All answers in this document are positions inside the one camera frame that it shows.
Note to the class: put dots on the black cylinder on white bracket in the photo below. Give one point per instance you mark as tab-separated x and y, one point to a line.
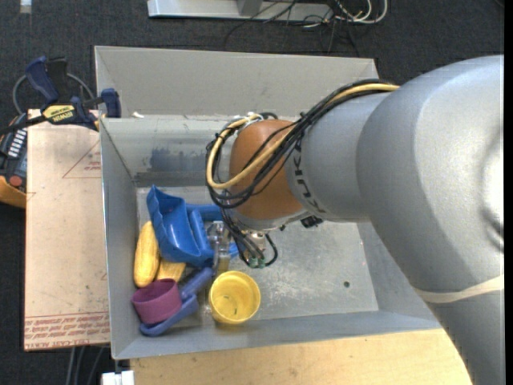
311	220

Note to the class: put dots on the blue plastic scoop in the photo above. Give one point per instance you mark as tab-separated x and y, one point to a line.
176	231

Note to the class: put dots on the brown cardboard board, red print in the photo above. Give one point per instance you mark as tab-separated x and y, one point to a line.
64	231

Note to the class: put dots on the yellow plastic cup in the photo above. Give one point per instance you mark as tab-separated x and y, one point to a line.
234	297

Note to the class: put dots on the yellow toy corn cob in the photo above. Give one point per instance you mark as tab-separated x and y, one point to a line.
170	270
146	255

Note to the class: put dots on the grey metal bin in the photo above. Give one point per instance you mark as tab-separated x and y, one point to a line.
320	263

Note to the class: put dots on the lavender plastic scoop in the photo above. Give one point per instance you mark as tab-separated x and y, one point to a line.
188	295

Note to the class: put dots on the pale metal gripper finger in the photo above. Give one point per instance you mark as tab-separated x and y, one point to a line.
225	260
215	235

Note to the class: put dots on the purple plastic cup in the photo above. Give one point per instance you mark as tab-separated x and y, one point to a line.
157	301

